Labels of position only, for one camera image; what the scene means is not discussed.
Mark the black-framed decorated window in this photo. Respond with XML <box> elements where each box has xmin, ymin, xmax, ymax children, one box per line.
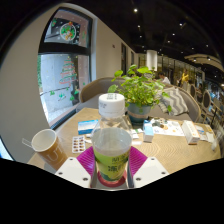
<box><xmin>37</xmin><ymin>7</ymin><xmax>94</xmax><ymax>129</ymax></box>

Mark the clear plastic cup with straw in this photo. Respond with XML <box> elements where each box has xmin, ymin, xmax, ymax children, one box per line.
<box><xmin>211</xmin><ymin>129</ymin><xmax>224</xmax><ymax>153</ymax></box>

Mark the printed paper brochure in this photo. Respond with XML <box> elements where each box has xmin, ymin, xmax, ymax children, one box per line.
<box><xmin>149</xmin><ymin>117</ymin><xmax>186</xmax><ymax>138</ymax></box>

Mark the small light blue box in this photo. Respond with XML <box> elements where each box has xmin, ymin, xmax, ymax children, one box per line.
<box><xmin>142</xmin><ymin>122</ymin><xmax>155</xmax><ymax>144</ymax></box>

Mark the white cylindrical pillar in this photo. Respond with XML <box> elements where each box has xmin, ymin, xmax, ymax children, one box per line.
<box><xmin>145</xmin><ymin>49</ymin><xmax>158</xmax><ymax>72</ymax></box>

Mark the white rectangular box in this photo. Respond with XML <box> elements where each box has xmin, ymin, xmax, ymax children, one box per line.
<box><xmin>181</xmin><ymin>119</ymin><xmax>201</xmax><ymax>145</ymax></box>

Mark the blue and white card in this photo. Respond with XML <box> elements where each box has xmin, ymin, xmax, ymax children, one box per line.
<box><xmin>77</xmin><ymin>119</ymin><xmax>100</xmax><ymax>136</ymax></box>

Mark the grey chevron pillow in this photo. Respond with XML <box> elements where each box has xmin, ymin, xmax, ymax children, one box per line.
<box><xmin>156</xmin><ymin>86</ymin><xmax>190</xmax><ymax>117</ymax></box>

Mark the grey curved sofa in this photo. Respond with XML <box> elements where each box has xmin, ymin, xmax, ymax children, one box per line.
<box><xmin>75</xmin><ymin>77</ymin><xmax>203</xmax><ymax>123</ymax></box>

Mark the clear bottle with green label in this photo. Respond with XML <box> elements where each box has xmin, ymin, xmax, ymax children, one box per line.
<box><xmin>90</xmin><ymin>93</ymin><xmax>133</xmax><ymax>188</ymax></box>

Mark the group of dining chairs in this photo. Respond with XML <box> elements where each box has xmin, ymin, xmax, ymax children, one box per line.
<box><xmin>186</xmin><ymin>81</ymin><xmax>224</xmax><ymax>131</ymax></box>

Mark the person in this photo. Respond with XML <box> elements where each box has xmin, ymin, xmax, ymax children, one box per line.
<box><xmin>179</xmin><ymin>68</ymin><xmax>190</xmax><ymax>84</ymax></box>
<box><xmin>157</xmin><ymin>70</ymin><xmax>172</xmax><ymax>86</ymax></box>

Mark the white blister pack card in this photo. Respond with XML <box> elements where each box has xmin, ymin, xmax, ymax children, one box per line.
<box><xmin>71</xmin><ymin>134</ymin><xmax>87</xmax><ymax>154</ymax></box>

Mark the brown paper cup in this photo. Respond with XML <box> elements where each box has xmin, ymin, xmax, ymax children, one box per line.
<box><xmin>30</xmin><ymin>128</ymin><xmax>69</xmax><ymax>172</ymax></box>

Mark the green potted plant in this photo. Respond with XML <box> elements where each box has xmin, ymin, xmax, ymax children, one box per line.
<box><xmin>107</xmin><ymin>64</ymin><xmax>173</xmax><ymax>127</ymax></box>

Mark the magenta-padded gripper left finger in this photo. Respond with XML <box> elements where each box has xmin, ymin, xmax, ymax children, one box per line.
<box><xmin>54</xmin><ymin>145</ymin><xmax>98</xmax><ymax>188</ymax></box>

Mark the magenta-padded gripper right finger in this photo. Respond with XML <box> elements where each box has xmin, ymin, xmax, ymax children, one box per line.
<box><xmin>128</xmin><ymin>145</ymin><xmax>170</xmax><ymax>189</ymax></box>

